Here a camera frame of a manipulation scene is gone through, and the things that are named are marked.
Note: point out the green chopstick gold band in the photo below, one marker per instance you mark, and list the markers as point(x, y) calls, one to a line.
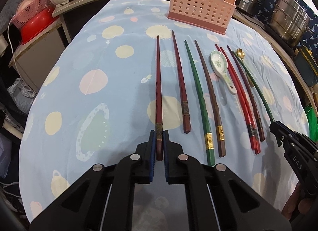
point(205, 118)

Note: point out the gold flower spoon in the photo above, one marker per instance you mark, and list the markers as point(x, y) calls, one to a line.
point(240, 53)

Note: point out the dark purple chopstick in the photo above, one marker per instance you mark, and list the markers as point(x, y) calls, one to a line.
point(248, 105)

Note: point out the dark green thin chopstick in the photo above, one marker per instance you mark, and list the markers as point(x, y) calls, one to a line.
point(260, 93)

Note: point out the pink plastic basket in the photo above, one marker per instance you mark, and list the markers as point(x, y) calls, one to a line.
point(28, 9)

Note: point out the dark red chopstick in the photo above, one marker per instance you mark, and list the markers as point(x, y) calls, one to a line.
point(182, 89)
point(158, 110)

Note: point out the wooden counter shelf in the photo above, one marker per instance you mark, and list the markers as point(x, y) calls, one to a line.
point(58, 12)

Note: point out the dark green box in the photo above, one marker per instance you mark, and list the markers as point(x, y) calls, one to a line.
point(306, 66)

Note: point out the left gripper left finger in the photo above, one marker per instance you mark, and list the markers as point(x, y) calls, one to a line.
point(138, 168)

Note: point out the pink perforated utensil holder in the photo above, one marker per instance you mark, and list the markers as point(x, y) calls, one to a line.
point(213, 15)

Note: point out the white ceramic soup spoon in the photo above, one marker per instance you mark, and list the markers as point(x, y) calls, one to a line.
point(220, 67)

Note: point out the brown chopstick gold band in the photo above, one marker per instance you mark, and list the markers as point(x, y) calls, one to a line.
point(215, 107)

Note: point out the light blue patterned tablecloth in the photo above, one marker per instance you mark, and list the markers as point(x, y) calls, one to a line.
point(98, 101)

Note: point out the green plastic bag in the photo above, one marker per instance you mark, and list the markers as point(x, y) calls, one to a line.
point(312, 121)

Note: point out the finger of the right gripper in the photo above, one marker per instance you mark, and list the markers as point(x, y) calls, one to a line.
point(282, 133)

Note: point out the red plastic basin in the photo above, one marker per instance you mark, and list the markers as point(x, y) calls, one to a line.
point(37, 24)

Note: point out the large steel steamer pot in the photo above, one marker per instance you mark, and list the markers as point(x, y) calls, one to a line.
point(290, 21)

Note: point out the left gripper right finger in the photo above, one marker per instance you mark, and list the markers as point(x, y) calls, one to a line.
point(179, 167)

